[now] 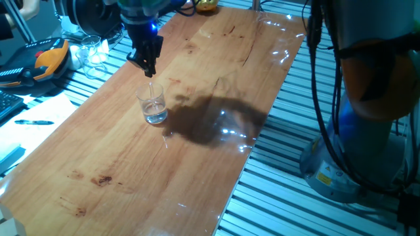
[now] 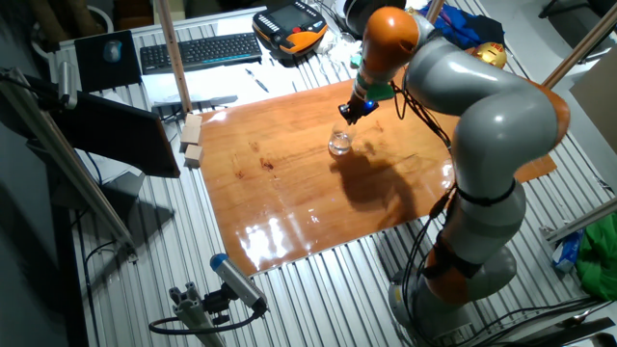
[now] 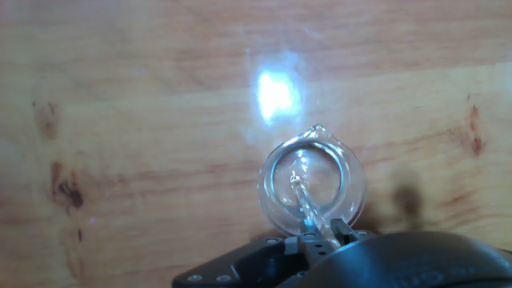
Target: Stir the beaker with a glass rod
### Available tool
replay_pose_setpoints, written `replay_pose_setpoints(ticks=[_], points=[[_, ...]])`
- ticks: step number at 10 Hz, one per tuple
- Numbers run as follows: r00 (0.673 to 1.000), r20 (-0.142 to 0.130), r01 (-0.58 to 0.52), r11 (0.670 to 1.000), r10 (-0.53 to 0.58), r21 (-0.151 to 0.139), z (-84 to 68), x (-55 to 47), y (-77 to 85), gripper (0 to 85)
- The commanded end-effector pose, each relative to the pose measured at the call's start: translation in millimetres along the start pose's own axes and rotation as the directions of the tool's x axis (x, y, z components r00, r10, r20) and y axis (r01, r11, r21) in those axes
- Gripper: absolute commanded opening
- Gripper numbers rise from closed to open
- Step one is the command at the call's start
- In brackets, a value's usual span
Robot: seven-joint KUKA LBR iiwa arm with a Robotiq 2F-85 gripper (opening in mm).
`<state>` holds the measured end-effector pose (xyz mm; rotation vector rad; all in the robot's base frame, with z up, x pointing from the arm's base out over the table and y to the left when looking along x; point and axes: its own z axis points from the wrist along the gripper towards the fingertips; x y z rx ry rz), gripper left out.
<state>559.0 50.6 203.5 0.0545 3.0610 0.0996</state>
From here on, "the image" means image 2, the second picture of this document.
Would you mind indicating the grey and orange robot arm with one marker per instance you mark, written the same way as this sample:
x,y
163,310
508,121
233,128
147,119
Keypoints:
x,y
496,130

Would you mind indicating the light wooden block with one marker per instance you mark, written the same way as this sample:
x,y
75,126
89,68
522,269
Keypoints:
x,y
192,130
194,155

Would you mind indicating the black flat plate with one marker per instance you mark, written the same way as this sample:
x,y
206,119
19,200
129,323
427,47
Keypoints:
x,y
569,335

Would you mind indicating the long aluminium frame beam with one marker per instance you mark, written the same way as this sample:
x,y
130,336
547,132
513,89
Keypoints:
x,y
62,159

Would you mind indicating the black camera bracket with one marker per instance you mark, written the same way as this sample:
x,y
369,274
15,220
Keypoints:
x,y
217,301

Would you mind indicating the black flat monitor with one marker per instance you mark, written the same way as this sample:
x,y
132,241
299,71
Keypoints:
x,y
120,135

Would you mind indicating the grey computer mouse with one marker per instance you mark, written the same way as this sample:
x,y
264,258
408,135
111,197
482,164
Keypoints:
x,y
113,50

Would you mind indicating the black orange teach pendant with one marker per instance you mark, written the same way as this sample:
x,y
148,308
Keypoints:
x,y
289,19

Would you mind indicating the glass beaker with water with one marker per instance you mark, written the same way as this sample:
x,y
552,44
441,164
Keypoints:
x,y
340,144

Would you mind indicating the black mouse pad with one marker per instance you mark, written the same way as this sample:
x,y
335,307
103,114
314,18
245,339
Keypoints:
x,y
91,72

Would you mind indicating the blue cloth bag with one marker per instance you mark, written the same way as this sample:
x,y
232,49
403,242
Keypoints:
x,y
463,29

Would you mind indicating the glossy wooden board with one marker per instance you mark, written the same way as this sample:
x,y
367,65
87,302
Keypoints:
x,y
270,202

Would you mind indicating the short aluminium profile stand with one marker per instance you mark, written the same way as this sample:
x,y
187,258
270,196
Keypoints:
x,y
193,313

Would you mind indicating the white tissue wad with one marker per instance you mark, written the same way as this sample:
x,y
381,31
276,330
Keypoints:
x,y
337,48

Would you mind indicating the brown cardboard sheet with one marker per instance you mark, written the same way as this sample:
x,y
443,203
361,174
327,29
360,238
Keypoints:
x,y
598,96

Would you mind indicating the silver camera with blue cap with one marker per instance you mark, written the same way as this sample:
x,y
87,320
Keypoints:
x,y
236,279

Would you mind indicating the white paper sheet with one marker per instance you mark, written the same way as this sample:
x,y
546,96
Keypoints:
x,y
212,84

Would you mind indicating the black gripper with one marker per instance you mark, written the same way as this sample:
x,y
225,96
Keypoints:
x,y
362,107

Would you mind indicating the clear glass stirring rod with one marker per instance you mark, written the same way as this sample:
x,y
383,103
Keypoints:
x,y
345,133

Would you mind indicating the aluminium frame bar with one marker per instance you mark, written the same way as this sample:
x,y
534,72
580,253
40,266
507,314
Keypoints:
x,y
583,220

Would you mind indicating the dark ballpoint pen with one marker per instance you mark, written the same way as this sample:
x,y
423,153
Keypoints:
x,y
256,81

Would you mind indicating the black computer keyboard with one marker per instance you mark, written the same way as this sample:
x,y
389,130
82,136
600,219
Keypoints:
x,y
202,50

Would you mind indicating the green cloth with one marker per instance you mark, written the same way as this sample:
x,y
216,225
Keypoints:
x,y
600,260

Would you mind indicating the metal spoon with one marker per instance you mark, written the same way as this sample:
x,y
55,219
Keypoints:
x,y
573,318

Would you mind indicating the small teal object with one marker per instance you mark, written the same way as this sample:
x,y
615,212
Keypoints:
x,y
356,60

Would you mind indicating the gold piggy bank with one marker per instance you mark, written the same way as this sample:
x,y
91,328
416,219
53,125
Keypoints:
x,y
491,54

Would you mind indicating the gold foil bag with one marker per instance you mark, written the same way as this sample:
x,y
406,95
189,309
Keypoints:
x,y
412,9

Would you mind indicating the black round device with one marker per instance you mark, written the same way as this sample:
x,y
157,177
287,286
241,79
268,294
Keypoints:
x,y
354,14

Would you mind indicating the white round bin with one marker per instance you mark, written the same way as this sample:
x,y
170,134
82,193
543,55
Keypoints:
x,y
110,18

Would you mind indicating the blue tissue pack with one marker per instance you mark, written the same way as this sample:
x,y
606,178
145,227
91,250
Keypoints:
x,y
569,250

